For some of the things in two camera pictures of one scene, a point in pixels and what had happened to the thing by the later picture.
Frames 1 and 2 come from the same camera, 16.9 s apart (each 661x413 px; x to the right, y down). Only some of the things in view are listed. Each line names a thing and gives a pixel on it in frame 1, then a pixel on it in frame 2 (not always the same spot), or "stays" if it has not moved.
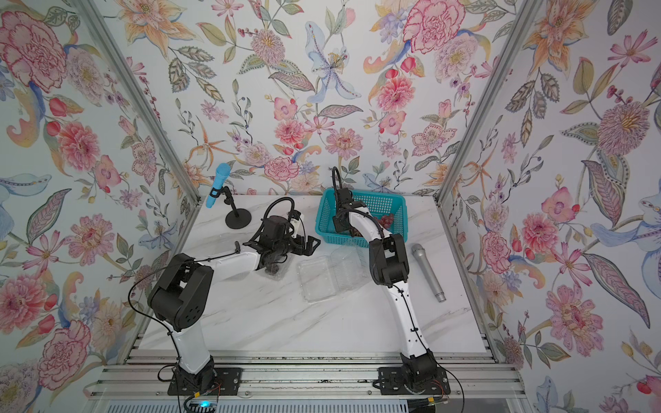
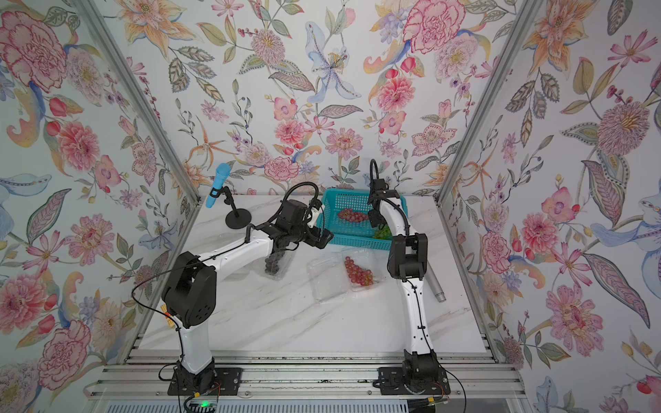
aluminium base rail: x=303 y=372 stays
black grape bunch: x=272 y=269 stays
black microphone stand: x=236 y=218 stays
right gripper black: x=338 y=225 → x=374 y=220
